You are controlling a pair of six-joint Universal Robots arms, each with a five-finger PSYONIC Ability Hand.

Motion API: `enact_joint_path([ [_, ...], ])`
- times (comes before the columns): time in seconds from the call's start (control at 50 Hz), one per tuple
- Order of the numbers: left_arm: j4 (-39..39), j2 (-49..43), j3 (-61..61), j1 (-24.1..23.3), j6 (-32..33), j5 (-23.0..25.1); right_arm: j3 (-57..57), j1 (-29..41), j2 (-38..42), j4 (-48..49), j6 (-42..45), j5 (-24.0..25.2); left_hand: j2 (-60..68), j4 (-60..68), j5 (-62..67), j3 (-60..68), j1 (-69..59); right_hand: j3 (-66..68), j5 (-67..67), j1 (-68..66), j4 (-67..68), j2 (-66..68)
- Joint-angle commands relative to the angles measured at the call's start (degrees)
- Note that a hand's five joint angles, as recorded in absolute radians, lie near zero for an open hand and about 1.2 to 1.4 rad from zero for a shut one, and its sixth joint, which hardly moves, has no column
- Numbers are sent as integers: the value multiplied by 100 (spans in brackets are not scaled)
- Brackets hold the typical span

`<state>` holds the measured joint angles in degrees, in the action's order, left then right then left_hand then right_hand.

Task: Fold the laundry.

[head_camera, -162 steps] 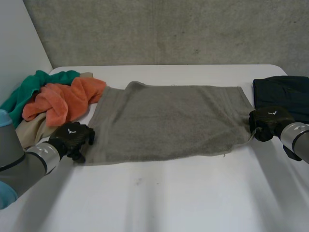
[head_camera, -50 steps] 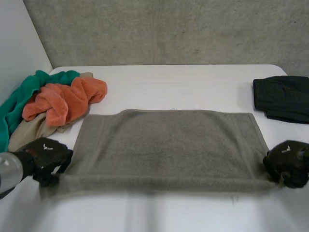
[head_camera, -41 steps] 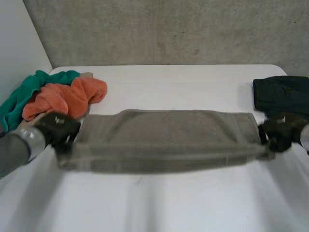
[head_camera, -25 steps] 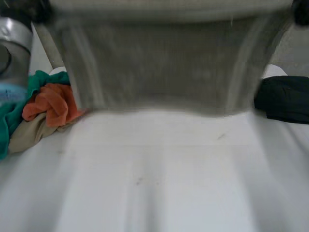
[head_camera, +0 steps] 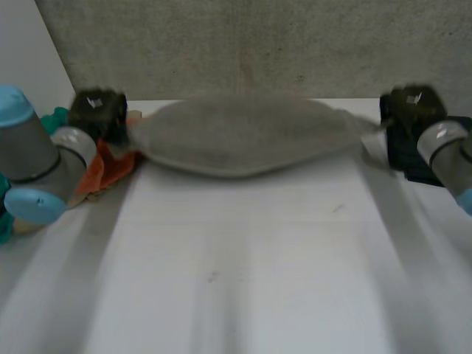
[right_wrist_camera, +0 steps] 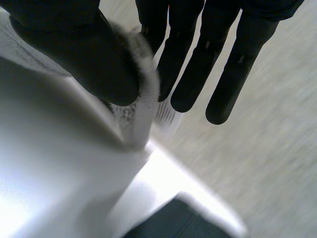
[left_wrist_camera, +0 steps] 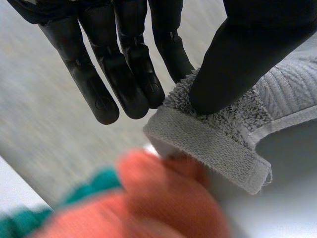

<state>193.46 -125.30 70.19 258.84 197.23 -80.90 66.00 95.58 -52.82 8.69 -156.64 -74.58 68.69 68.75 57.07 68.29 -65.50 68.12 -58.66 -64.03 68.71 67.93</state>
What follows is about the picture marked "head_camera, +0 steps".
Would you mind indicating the teal towel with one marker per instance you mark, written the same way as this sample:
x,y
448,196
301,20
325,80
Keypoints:
x,y
7,206

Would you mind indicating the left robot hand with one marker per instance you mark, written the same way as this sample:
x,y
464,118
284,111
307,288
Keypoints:
x,y
96,107

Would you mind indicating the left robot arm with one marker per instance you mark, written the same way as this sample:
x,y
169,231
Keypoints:
x,y
35,155

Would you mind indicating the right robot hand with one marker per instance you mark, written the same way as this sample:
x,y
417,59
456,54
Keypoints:
x,y
413,105

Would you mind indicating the grey towel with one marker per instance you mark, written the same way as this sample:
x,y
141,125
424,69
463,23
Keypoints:
x,y
243,137

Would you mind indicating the coral towel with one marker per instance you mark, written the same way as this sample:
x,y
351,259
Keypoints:
x,y
110,167

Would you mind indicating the dark blue cloth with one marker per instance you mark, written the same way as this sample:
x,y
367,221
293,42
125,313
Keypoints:
x,y
405,155

